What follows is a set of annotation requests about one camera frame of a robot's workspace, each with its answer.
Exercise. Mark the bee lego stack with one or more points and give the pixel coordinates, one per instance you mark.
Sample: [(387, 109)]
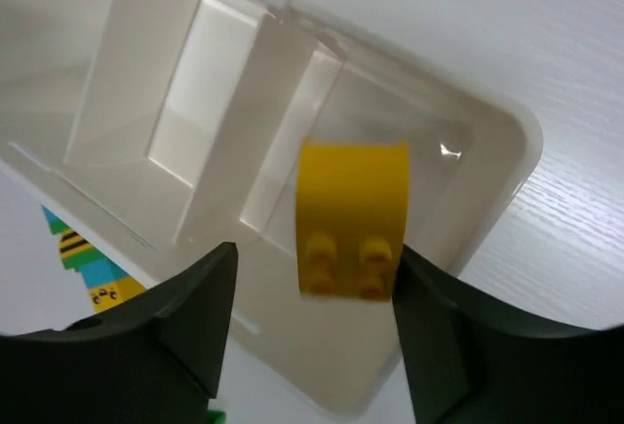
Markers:
[(107, 284)]

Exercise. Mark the green square lego brick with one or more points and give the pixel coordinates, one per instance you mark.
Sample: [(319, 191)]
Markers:
[(216, 416)]

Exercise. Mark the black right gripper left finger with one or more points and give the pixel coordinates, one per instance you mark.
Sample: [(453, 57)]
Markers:
[(156, 358)]

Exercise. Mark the yellow curved lego brick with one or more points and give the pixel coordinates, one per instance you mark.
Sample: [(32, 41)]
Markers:
[(351, 211)]

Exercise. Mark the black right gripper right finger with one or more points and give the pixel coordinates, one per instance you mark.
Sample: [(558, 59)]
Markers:
[(473, 358)]

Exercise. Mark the white divided container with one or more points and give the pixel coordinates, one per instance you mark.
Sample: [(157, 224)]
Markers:
[(160, 128)]

